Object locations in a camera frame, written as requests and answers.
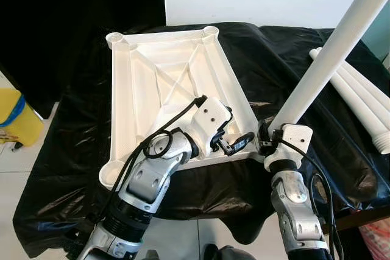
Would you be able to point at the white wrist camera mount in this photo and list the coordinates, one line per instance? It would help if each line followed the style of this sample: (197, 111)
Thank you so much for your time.
(294, 138)
(210, 117)

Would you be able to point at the grey left robot foot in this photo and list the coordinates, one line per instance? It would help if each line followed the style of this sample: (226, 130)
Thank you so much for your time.
(149, 256)

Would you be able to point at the white plastic table top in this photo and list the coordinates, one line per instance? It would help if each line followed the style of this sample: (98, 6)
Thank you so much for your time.
(158, 71)

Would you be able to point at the grey robot foot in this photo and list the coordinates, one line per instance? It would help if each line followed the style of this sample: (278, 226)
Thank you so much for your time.
(149, 256)
(230, 254)

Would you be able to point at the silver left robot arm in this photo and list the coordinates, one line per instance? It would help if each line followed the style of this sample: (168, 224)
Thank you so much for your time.
(146, 181)

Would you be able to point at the black plastic table cover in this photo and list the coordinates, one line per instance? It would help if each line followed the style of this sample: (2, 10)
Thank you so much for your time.
(61, 150)

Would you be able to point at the black backdrop sheet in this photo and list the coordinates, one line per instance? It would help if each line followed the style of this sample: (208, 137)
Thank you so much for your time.
(61, 16)

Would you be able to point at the pink plastic bag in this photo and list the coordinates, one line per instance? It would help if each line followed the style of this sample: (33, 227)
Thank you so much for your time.
(376, 242)

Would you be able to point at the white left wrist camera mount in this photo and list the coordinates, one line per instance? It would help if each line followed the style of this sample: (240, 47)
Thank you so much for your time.
(210, 117)

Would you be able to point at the yellow bin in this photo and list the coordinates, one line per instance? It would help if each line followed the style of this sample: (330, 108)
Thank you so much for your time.
(18, 120)

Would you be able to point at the white plastic table leg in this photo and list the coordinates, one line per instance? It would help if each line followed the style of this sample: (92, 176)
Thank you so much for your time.
(375, 92)
(329, 53)
(373, 112)
(370, 129)

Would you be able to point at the grey right robot foot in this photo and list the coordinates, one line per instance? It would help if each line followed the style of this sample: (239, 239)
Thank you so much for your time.
(230, 254)

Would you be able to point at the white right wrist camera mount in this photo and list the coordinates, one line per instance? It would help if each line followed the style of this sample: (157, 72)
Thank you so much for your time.
(294, 138)

